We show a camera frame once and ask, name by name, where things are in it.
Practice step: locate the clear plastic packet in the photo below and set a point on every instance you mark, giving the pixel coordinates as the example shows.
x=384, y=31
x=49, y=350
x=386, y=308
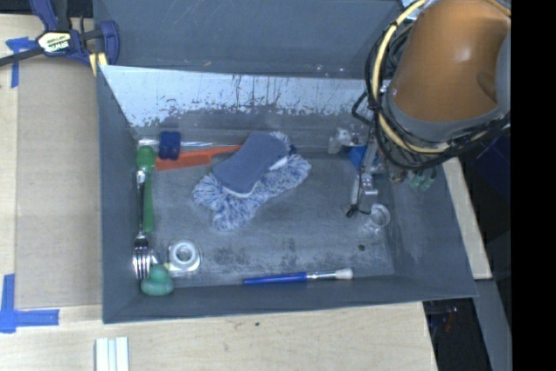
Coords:
x=204, y=143

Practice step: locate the blue sponge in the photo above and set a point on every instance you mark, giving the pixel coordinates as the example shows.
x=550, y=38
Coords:
x=254, y=163

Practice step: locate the orange comb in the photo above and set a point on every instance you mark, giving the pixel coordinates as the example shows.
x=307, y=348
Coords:
x=187, y=160

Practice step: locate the clear glass cup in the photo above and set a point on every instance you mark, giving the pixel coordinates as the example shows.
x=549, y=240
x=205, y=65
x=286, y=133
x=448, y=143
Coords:
x=379, y=217

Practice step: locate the grey metal bin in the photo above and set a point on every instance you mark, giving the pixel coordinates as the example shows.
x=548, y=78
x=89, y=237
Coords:
x=243, y=35

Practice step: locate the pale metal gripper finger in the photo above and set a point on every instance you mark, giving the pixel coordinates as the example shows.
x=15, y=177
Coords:
x=358, y=191
x=370, y=188

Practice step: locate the clear glass jar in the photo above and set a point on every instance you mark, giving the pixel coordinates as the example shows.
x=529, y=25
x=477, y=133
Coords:
x=183, y=257

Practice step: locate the green rubber duck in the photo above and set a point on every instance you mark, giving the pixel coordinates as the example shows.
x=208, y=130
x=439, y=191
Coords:
x=156, y=282

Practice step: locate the blue and white mop head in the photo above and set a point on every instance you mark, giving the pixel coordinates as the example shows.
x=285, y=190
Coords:
x=234, y=208

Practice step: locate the blue plastic piece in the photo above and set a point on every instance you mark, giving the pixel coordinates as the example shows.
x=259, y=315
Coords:
x=357, y=155

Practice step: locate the clear plastic piece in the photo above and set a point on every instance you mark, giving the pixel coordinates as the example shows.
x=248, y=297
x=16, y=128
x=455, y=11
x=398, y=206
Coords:
x=341, y=140

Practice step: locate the dark blue toy block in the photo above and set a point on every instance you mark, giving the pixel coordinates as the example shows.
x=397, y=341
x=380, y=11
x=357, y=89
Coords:
x=169, y=144

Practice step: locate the pale brown flat board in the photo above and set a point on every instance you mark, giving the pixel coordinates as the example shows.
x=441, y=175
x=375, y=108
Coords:
x=56, y=187

